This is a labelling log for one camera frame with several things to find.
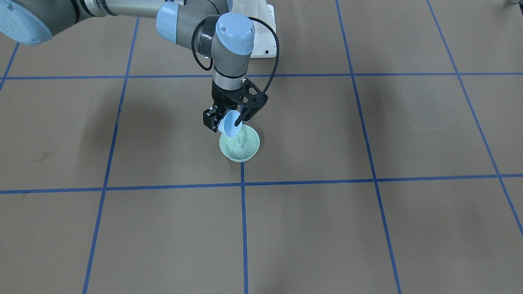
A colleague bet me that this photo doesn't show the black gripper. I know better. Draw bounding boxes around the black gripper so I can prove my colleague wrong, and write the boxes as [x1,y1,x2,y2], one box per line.
[202,82,246,133]

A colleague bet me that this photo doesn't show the light blue plastic cup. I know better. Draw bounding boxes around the light blue plastic cup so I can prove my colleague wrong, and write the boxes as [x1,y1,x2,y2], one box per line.
[217,110,243,138]

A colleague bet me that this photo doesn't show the mint green bowl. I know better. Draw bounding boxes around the mint green bowl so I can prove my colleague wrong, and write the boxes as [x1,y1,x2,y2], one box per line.
[219,125,260,163]

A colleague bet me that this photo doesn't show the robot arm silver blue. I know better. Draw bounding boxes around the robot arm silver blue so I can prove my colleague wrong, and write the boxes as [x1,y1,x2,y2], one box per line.
[0,0,256,137]

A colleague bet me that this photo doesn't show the brown paper table cover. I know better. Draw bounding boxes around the brown paper table cover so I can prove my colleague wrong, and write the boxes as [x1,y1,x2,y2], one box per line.
[0,0,523,294]

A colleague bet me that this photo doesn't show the white pedestal column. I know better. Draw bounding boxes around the white pedestal column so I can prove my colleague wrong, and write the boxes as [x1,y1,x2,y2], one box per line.
[232,0,277,58]

